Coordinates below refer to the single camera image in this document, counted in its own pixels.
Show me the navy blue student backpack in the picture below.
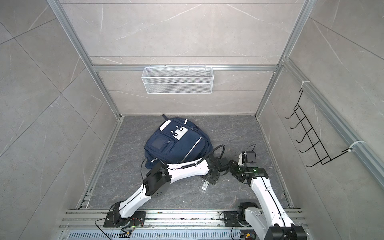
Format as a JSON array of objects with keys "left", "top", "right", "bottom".
[{"left": 144, "top": 115, "right": 213, "bottom": 169}]

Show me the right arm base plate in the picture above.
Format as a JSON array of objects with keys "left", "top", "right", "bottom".
[{"left": 219, "top": 211, "right": 251, "bottom": 227}]

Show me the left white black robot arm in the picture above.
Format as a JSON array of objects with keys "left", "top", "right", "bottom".
[{"left": 106, "top": 145, "right": 229, "bottom": 226}]

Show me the black wire hook rack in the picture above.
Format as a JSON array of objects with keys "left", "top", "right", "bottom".
[{"left": 285, "top": 89, "right": 353, "bottom": 168}]

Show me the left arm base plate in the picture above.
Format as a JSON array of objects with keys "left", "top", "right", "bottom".
[{"left": 103, "top": 211, "right": 147, "bottom": 228}]

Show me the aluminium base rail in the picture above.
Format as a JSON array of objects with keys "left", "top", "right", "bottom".
[{"left": 53, "top": 209, "right": 313, "bottom": 240}]

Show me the white wire mesh basket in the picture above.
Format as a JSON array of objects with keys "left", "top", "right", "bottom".
[{"left": 142, "top": 67, "right": 214, "bottom": 95}]

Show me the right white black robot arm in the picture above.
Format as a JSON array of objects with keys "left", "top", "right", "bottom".
[{"left": 230, "top": 163, "right": 307, "bottom": 240}]

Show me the clear plastic ruler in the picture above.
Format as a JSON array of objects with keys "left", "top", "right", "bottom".
[{"left": 200, "top": 180, "right": 210, "bottom": 193}]

